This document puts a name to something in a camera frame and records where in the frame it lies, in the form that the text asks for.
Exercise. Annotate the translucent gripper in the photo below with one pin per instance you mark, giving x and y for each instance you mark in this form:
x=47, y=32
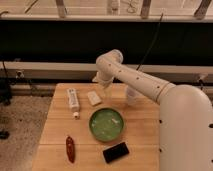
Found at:
x=108, y=91

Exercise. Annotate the red chili pepper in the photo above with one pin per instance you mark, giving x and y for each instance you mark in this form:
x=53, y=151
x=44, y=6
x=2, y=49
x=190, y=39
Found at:
x=70, y=149

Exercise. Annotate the black object at left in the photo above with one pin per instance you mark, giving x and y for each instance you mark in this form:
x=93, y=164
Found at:
x=5, y=92

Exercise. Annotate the white toothpaste tube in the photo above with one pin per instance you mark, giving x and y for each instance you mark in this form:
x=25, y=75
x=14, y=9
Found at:
x=73, y=102

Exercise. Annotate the black smartphone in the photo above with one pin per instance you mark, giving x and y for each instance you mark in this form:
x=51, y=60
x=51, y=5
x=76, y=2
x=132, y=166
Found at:
x=115, y=152

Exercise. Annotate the green ceramic bowl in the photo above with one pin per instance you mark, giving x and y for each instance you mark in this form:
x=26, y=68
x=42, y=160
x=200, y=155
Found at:
x=106, y=124

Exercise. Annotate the clear plastic cup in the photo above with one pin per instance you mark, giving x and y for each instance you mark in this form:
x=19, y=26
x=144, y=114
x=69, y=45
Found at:
x=131, y=95

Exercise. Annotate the grey metal rail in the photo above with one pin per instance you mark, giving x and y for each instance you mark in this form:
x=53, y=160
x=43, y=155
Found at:
x=85, y=71

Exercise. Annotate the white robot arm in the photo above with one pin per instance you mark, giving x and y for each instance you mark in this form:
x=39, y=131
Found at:
x=185, y=114

